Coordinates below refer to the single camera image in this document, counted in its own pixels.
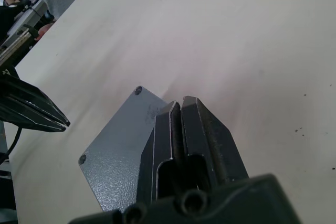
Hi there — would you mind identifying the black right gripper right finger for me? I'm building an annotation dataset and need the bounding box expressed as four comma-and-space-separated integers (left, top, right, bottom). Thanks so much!
180, 95, 249, 192

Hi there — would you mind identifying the bystander bare hand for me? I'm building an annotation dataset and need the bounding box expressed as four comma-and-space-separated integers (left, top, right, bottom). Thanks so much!
36, 23, 55, 41

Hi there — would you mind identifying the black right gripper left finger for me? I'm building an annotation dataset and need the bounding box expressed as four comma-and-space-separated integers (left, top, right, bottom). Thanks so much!
136, 100, 188, 205

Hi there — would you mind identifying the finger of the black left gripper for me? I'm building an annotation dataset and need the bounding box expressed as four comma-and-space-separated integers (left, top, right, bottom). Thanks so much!
0, 95, 67, 133
0, 74, 71, 127

